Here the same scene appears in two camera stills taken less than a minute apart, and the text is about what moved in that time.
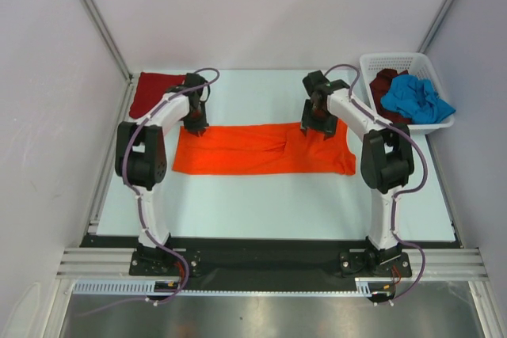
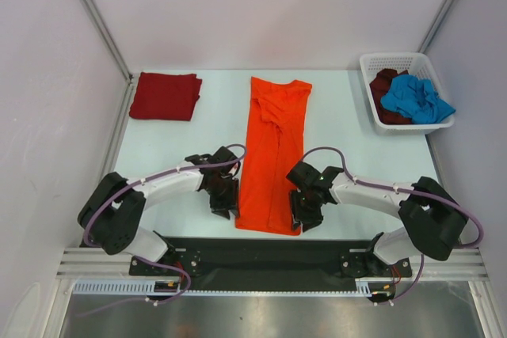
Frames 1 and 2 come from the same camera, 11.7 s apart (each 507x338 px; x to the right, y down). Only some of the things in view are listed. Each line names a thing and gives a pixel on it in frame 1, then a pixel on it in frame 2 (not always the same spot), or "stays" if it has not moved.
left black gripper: [200, 126] → [230, 203]
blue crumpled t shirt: [416, 99] stays
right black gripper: [318, 125] → [305, 214]
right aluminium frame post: [448, 4] stays
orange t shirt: [272, 149] → [276, 121]
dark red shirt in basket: [380, 85] stays
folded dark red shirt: [151, 87] stays
